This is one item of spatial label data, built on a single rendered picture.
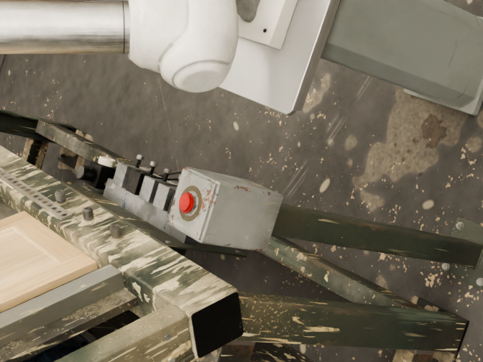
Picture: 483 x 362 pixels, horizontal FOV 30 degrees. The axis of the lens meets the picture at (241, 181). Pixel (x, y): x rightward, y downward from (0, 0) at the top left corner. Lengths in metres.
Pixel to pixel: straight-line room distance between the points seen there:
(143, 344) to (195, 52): 0.54
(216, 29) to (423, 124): 0.99
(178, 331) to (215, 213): 0.24
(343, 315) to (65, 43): 0.84
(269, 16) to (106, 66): 2.04
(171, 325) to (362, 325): 0.54
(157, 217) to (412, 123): 0.83
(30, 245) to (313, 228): 0.68
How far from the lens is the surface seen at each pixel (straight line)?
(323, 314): 1.96
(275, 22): 1.85
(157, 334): 1.69
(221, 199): 1.66
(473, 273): 2.37
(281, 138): 2.91
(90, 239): 2.04
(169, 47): 1.69
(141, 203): 2.16
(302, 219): 1.86
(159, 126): 3.44
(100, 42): 1.73
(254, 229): 1.74
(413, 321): 2.20
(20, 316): 1.84
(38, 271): 2.03
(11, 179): 2.43
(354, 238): 1.98
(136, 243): 1.98
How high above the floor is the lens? 1.98
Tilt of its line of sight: 41 degrees down
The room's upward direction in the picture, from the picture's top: 78 degrees counter-clockwise
